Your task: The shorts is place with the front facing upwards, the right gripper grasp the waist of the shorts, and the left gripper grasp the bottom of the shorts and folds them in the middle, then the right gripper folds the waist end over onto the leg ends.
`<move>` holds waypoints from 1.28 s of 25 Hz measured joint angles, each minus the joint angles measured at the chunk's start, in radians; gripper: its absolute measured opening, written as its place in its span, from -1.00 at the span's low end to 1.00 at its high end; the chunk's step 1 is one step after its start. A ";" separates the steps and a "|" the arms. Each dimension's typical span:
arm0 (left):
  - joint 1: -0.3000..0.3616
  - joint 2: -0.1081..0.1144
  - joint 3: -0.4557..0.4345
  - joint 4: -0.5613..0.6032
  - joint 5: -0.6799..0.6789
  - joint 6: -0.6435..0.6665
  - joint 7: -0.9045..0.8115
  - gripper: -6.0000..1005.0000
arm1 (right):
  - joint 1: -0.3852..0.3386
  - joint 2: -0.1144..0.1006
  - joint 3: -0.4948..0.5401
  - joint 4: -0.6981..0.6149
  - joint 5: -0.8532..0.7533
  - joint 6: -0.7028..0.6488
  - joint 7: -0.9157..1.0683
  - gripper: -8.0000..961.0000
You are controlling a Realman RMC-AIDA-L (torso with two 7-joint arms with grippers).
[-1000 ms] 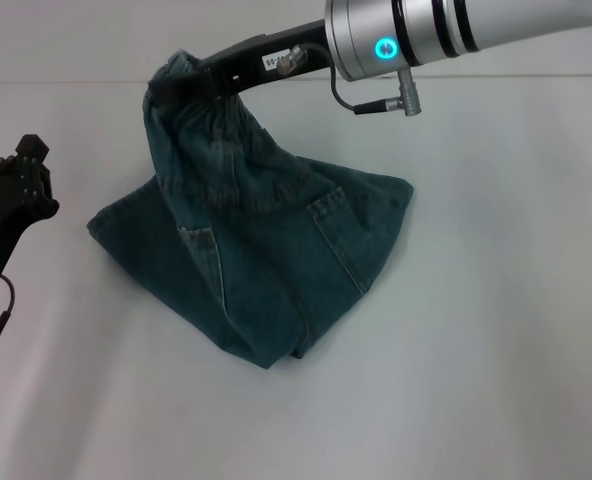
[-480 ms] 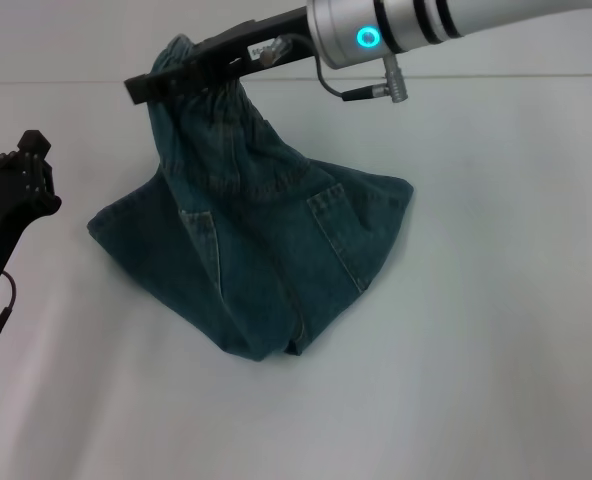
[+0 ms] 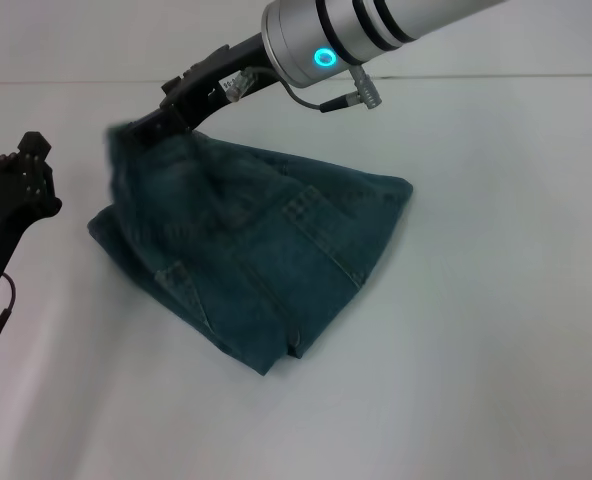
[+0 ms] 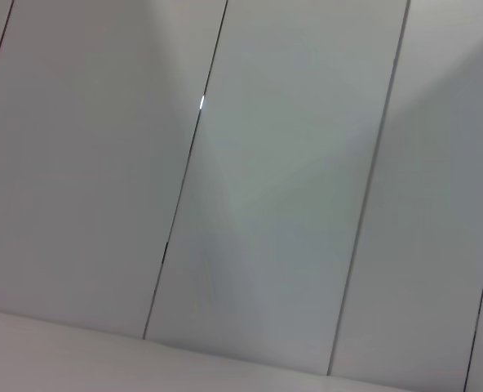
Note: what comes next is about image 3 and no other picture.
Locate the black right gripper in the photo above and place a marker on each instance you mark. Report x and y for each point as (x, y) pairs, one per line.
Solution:
(211, 90)

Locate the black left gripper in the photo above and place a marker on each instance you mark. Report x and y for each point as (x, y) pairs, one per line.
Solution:
(6, 225)

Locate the blue denim shorts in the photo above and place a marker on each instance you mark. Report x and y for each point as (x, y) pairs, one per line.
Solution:
(256, 250)

